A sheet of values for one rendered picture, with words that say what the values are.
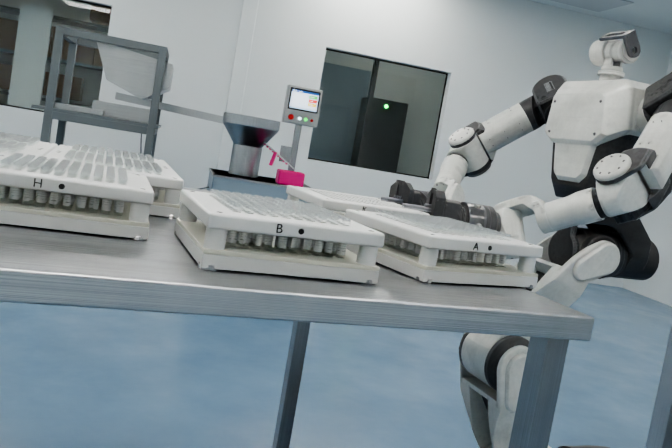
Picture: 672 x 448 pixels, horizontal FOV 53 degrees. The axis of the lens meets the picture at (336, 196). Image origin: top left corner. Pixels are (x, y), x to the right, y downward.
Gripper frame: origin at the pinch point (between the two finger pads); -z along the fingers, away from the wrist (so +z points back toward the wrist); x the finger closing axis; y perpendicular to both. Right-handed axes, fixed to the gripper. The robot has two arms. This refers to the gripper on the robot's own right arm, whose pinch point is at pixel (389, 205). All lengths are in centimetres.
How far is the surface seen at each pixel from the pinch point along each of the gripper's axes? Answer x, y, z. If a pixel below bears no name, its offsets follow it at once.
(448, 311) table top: 7, -46, -56
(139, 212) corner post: 3, -6, -75
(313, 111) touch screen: -32, 199, 210
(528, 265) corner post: 2, -44, -26
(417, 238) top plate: 0, -34, -45
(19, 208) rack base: 4, 3, -88
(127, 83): -28, 309, 145
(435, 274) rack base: 5, -37, -45
